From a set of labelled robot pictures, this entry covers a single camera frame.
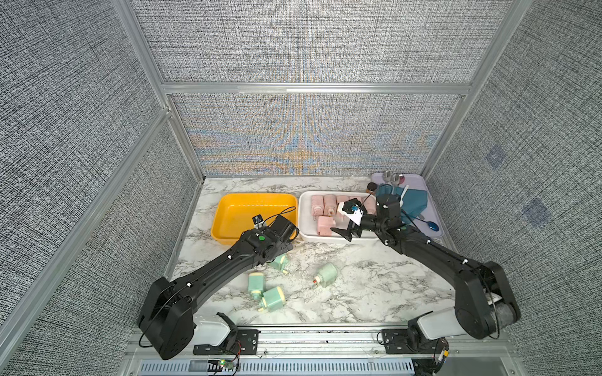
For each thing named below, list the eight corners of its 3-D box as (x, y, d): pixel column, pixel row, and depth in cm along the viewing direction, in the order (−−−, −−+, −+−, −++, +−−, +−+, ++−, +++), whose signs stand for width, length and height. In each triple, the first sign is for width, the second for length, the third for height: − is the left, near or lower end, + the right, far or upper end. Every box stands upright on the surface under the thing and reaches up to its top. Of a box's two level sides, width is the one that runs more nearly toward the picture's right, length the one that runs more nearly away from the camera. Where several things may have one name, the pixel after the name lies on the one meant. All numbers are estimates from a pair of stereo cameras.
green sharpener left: (249, 302, 83) (245, 296, 77) (252, 280, 89) (249, 272, 83) (264, 302, 83) (261, 296, 77) (266, 280, 89) (264, 272, 83)
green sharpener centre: (318, 293, 85) (319, 286, 79) (309, 282, 88) (310, 274, 82) (337, 279, 88) (339, 271, 82) (328, 268, 91) (330, 260, 85)
